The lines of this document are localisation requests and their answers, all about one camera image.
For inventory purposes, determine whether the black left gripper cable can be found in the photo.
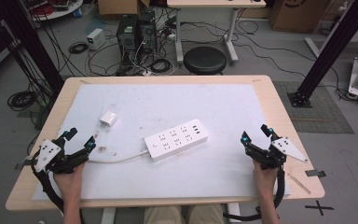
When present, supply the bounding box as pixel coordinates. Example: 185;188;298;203
29;149;65;215

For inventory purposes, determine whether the white desk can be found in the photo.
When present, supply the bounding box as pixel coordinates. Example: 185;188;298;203
166;0;267;65

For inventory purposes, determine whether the large cardboard box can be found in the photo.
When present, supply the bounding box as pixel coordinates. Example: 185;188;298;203
268;0;331;35

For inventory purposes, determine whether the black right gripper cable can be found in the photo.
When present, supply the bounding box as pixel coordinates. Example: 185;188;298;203
223;165;287;222

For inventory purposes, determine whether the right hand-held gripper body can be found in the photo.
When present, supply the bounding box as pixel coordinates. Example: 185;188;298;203
244;136;310;171

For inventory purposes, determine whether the person's right hand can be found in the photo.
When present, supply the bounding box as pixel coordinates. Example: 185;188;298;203
253;160;280;196

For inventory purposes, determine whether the person's right leg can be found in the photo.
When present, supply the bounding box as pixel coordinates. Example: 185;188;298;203
187;203;225;224

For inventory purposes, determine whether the thin wooden stick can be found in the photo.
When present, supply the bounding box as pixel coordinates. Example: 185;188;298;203
286;172;312;196

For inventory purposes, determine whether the coiled black cable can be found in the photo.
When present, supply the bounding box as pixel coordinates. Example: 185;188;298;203
149;58;173;75
68;41;90;55
7;90;39;112

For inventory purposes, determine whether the white power supply box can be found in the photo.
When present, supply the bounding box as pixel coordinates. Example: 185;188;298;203
86;27;107;51

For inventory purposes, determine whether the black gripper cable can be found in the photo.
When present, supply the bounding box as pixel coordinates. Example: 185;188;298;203
223;165;287;222
29;149;65;215

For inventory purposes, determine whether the black tape piece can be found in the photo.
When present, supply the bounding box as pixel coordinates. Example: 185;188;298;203
304;169;327;178

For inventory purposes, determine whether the black metal frame post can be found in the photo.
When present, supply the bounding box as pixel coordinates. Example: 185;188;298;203
286;0;358;108
0;0;65;94

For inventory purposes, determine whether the grey floor mat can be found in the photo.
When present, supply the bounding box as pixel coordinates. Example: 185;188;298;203
272;80;355;135

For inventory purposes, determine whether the person's left hand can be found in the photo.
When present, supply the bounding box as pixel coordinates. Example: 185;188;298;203
53;162;87;201

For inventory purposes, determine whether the white power strip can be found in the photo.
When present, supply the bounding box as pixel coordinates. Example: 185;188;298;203
144;119;210;163

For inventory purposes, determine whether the black computer tower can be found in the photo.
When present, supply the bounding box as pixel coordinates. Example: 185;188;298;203
116;14;140;67
137;9;158;56

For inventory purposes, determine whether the white charger adapter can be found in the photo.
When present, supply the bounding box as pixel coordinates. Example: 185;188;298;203
99;110;119;128

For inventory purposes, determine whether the round white table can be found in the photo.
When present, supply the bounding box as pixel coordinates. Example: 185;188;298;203
21;0;85;22

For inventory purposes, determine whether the small cardboard box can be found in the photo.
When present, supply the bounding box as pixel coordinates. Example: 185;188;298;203
97;0;150;17

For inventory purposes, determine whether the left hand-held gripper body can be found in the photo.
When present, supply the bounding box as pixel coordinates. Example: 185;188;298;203
32;136;90;175

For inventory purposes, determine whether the black round stool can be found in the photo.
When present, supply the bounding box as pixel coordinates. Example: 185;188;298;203
182;46;228;77

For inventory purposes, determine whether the white power strip cable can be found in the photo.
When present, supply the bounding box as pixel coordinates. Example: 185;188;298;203
86;149;151;164

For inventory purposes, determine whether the wooden table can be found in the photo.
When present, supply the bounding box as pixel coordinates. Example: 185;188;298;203
5;74;326;224

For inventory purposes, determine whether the person's leg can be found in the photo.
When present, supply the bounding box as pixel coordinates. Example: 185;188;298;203
187;203;225;224
143;205;183;224

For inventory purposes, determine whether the person's left leg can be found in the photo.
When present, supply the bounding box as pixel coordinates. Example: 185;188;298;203
143;205;183;224

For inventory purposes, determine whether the long black floor cable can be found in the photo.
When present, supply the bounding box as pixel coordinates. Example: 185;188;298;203
180;20;352;98

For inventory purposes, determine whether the white table mat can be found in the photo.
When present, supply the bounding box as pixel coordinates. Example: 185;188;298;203
32;83;292;201

